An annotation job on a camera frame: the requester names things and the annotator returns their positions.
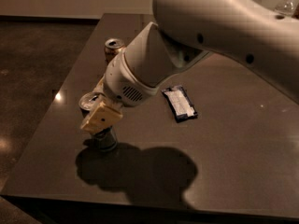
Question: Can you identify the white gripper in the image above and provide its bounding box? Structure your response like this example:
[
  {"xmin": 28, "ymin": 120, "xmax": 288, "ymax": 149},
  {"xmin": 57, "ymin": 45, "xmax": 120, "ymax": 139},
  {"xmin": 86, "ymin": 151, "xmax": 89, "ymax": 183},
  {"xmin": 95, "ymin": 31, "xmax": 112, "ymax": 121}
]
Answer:
[{"xmin": 80, "ymin": 52, "xmax": 158, "ymax": 134}]

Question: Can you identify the silver blue redbull can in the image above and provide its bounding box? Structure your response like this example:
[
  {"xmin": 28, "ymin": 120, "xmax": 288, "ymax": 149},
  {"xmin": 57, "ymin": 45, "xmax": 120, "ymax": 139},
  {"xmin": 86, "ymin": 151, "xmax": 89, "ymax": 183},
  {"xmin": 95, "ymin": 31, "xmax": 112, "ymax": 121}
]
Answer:
[{"xmin": 78, "ymin": 91, "xmax": 118, "ymax": 152}]

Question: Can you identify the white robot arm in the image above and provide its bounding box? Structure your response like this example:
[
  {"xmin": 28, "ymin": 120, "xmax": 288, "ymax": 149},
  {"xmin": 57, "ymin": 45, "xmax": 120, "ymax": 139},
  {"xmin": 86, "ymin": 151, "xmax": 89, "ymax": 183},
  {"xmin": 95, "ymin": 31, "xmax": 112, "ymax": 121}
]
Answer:
[{"xmin": 81, "ymin": 0, "xmax": 299, "ymax": 134}]

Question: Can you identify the gold soda can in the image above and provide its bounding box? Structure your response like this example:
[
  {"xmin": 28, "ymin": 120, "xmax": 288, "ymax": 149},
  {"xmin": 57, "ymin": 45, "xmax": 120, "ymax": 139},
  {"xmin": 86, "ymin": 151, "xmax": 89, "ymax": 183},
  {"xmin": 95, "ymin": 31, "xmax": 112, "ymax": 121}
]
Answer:
[{"xmin": 104, "ymin": 37, "xmax": 125, "ymax": 63}]

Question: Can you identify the clear plastic bottle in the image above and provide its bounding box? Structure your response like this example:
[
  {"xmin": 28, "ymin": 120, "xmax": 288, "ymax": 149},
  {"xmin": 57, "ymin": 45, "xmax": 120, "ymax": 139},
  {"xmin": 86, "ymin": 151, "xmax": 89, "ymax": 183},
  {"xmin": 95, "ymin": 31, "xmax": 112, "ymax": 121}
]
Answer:
[{"xmin": 275, "ymin": 0, "xmax": 295, "ymax": 17}]

